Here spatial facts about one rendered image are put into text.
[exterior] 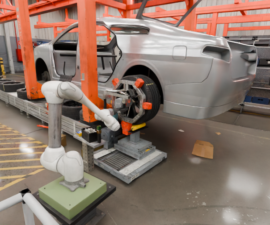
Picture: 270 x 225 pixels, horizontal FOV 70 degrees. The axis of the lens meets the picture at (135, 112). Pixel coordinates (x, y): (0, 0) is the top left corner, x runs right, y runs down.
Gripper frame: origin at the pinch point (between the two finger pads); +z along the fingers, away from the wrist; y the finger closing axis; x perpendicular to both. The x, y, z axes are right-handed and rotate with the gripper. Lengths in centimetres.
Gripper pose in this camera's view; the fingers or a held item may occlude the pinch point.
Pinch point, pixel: (124, 108)
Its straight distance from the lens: 225.3
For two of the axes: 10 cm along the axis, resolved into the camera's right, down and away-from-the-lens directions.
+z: 6.5, -1.9, 7.3
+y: 7.6, 2.1, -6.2
